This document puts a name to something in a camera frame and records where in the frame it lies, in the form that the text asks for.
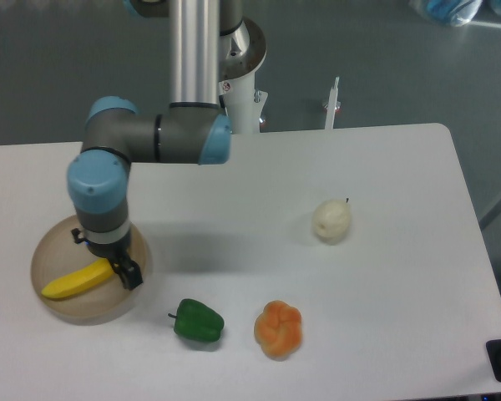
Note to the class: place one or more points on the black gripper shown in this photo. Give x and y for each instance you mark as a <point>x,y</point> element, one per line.
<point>127,269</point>

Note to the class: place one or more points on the yellow toy banana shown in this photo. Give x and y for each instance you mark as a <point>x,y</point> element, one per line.
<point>79,281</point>

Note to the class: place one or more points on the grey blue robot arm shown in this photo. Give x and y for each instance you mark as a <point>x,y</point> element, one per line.
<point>195,131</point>

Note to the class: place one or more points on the beige round plate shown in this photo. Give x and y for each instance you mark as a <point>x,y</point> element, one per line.
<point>56,255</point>

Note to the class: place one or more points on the green toy bell pepper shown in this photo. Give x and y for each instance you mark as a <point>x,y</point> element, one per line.
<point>195,321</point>

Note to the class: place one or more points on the orange knotted bread roll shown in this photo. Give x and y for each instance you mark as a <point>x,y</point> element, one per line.
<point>278,330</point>

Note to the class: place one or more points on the white toy pear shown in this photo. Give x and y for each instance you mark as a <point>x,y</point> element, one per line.
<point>331,220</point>

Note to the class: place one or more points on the blue plastic bag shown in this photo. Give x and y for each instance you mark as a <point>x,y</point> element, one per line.
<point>453,13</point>

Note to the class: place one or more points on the white metal bracket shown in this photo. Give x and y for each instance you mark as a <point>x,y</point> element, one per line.
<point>333,105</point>

